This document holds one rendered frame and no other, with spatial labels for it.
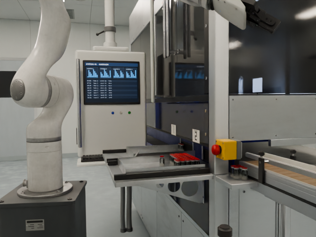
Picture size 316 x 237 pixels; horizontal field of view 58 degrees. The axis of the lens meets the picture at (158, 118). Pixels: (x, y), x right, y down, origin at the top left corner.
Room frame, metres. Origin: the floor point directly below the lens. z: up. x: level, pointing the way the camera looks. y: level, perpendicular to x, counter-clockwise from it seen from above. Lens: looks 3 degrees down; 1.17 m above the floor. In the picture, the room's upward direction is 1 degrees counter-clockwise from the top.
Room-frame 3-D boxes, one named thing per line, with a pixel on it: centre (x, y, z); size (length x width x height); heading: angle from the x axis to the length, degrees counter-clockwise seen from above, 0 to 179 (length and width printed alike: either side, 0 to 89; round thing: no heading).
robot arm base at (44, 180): (1.04, 0.41, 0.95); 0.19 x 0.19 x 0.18
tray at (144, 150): (1.65, 0.00, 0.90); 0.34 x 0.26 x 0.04; 105
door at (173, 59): (1.86, -0.05, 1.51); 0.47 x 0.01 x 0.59; 15
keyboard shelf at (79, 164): (1.96, 0.32, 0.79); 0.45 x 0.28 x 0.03; 104
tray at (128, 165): (1.29, 0.00, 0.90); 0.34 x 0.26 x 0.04; 105
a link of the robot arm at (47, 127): (1.07, 0.40, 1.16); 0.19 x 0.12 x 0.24; 154
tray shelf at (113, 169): (1.46, 0.02, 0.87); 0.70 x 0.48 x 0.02; 15
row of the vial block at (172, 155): (1.32, -0.09, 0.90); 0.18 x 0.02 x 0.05; 15
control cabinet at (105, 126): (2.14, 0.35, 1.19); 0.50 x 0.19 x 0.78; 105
